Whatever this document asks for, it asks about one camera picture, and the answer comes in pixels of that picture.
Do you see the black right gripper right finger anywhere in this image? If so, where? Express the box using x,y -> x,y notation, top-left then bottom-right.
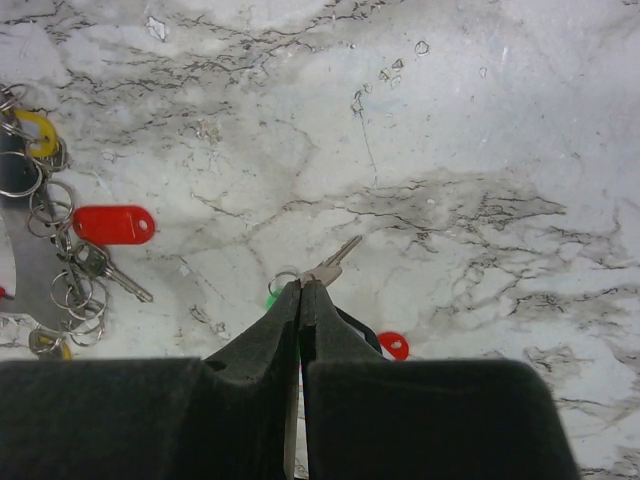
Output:
299,282 -> 579,479

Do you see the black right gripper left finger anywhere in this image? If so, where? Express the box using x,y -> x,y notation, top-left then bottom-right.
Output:
1,282 -> 301,479

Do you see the silver key with green tag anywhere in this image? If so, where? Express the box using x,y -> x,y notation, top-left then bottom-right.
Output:
265,235 -> 363,310

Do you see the metal key organizer red handle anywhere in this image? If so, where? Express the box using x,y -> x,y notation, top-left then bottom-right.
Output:
1,83 -> 108,359

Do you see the red tag with key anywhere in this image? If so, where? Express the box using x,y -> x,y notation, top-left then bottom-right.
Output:
377,331 -> 410,361

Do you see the red plastic key tag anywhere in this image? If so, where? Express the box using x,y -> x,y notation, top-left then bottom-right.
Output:
72,205 -> 156,246

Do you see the yellow plastic key tag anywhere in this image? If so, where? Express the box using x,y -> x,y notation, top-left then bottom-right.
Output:
15,110 -> 58,158

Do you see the silver key on ring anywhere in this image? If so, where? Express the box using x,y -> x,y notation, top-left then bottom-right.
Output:
71,241 -> 154,303

